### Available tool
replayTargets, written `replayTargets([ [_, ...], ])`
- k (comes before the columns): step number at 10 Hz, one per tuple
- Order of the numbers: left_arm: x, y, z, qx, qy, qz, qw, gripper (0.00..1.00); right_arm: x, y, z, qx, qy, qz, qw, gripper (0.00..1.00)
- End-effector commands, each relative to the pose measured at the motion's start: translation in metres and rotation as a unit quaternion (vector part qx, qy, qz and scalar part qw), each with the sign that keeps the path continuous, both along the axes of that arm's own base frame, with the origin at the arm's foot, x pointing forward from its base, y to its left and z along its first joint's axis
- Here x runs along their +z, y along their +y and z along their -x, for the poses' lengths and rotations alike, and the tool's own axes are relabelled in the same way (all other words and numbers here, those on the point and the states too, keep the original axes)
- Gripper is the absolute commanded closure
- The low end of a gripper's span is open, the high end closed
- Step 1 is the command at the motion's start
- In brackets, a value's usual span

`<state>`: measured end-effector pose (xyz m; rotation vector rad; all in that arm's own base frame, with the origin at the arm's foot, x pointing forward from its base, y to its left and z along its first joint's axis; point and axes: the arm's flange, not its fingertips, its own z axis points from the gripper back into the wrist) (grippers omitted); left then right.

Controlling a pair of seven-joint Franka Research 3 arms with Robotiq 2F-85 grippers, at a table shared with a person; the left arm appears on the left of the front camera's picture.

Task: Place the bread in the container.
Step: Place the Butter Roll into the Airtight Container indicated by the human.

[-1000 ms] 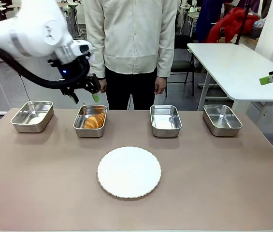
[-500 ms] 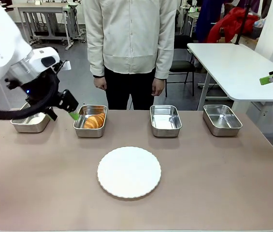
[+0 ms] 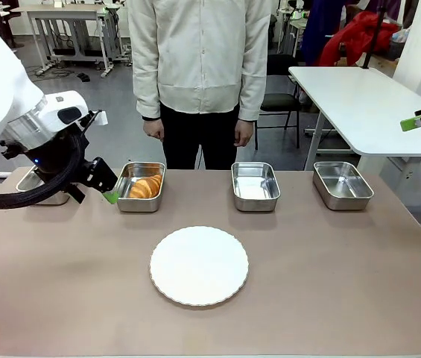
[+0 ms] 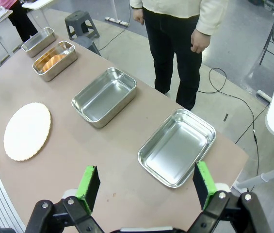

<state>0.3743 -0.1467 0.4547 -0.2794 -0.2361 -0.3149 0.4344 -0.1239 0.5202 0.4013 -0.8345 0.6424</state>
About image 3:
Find person's left forearm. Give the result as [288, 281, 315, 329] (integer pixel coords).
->
[238, 51, 270, 122]

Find background robot workstation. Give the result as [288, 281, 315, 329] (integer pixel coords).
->
[276, 0, 310, 53]

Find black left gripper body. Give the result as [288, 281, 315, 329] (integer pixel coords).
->
[81, 157, 118, 193]

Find red jacket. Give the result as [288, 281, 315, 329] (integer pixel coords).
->
[316, 10, 399, 67]

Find person in cream shirt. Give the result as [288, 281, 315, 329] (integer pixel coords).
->
[127, 0, 273, 171]

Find person's right forearm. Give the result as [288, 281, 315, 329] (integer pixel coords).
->
[130, 51, 162, 121]

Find grey background workbench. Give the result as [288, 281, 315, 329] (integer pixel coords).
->
[19, 3, 125, 78]

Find black folding chair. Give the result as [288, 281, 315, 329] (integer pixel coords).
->
[254, 54, 303, 150]

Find blue garment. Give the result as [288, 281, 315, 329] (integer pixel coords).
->
[301, 0, 349, 66]

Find wide shallow steel tray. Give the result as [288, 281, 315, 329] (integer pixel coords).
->
[312, 160, 375, 212]

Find purple garment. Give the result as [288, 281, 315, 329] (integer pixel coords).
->
[347, 0, 420, 23]

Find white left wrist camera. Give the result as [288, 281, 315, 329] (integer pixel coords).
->
[89, 110, 109, 127]

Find golden croissant bread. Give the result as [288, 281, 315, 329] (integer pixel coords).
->
[128, 174, 163, 199]

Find small steel container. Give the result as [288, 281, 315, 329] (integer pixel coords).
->
[15, 166, 72, 207]

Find person's right hand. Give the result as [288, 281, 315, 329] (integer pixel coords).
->
[142, 118, 165, 142]

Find black stand pole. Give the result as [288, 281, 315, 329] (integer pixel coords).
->
[361, 0, 386, 70]

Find white side table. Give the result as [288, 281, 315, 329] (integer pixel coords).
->
[288, 66, 421, 180]

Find black braided cable sleeve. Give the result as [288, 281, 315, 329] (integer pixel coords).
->
[0, 126, 84, 210]

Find white scalloped plate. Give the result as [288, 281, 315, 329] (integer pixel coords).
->
[149, 225, 250, 307]

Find person's left hand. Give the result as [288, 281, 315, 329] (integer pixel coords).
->
[233, 119, 253, 147]

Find deep steel container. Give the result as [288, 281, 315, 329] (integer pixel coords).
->
[115, 161, 167, 213]

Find medium steel container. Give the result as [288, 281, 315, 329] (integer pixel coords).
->
[230, 161, 282, 213]

